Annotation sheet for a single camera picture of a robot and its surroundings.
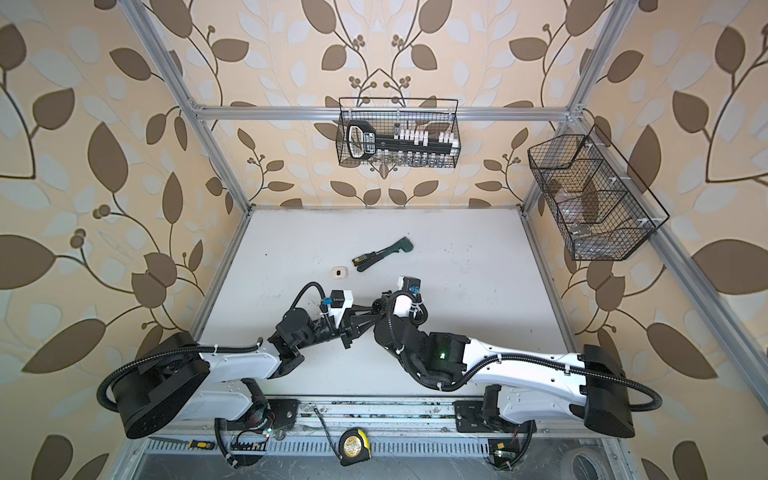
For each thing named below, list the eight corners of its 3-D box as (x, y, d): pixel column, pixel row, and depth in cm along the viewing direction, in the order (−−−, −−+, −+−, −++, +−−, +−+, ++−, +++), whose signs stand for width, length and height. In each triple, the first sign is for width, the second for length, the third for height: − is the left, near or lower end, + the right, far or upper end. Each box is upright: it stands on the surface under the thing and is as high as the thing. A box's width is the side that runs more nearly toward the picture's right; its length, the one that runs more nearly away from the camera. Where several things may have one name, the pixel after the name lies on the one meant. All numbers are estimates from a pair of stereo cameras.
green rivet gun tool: (356, 272, 104) (355, 269, 102) (350, 261, 107) (349, 257, 106) (414, 249, 111) (414, 246, 109) (407, 239, 114) (407, 235, 112)
